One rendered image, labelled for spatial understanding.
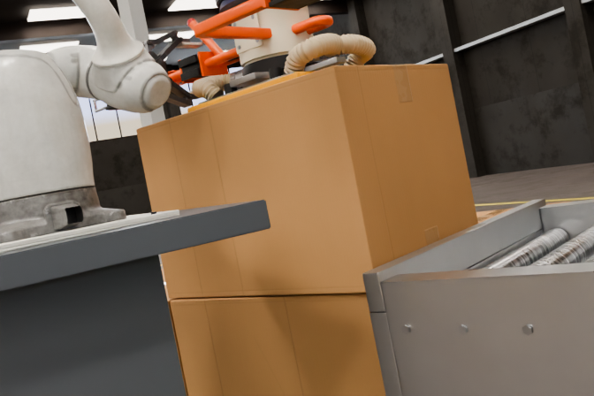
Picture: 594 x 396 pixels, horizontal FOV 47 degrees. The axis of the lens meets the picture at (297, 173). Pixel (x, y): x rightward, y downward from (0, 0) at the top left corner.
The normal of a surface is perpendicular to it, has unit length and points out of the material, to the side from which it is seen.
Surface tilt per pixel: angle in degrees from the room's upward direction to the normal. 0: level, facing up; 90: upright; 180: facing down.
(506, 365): 90
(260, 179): 90
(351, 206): 90
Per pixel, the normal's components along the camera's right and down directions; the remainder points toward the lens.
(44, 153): 0.50, -0.05
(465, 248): 0.75, -0.15
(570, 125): -0.88, 0.18
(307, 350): -0.63, 0.13
